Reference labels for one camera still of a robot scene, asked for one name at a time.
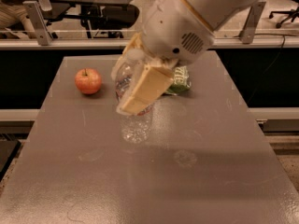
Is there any black cable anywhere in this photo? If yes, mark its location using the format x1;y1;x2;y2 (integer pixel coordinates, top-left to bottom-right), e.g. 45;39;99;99
246;33;299;105

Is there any green chip bag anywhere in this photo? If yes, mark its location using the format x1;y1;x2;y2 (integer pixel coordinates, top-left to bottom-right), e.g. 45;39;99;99
165;66;191;95

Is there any left metal bracket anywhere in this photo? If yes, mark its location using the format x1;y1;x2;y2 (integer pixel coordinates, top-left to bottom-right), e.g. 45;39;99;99
23;1;52;46

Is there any clear plastic water bottle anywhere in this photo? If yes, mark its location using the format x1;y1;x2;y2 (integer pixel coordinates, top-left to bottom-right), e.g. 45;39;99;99
111;49;152;144

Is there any black background desk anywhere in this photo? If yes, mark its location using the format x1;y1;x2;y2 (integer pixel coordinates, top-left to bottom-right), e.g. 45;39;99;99
42;0;133;21

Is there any right metal bracket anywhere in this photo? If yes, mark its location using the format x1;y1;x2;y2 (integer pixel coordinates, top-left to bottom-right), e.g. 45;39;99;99
239;1;266;44

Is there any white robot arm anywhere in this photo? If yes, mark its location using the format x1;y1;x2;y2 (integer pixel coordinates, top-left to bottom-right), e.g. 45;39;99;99
111;0;259;116

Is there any distant black office chair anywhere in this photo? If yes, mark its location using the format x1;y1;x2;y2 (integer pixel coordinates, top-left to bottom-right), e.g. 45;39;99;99
268;0;299;30

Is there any person in striped shirt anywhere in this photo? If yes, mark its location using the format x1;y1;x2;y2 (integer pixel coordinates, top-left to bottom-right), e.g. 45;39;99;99
0;0;36;38

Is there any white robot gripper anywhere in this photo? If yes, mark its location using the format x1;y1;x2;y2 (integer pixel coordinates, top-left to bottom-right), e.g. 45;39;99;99
111;0;214;116

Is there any red apple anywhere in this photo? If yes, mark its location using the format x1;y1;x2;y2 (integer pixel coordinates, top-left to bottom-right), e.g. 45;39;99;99
75;68;102;94

